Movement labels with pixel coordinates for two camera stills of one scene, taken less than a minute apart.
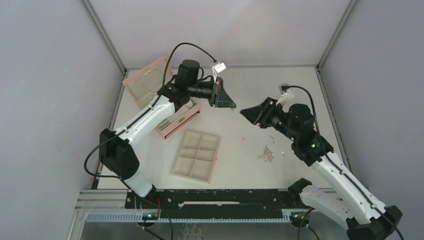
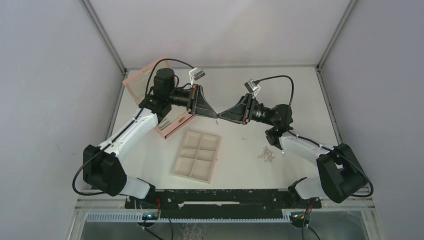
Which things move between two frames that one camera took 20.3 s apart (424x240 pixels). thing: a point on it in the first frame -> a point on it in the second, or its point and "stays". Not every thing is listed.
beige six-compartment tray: (197, 156) stays
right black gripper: (261, 113) -> (242, 111)
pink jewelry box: (147, 84) stays
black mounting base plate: (215, 204) stays
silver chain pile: (267, 155) stays
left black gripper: (221, 99) -> (197, 105)
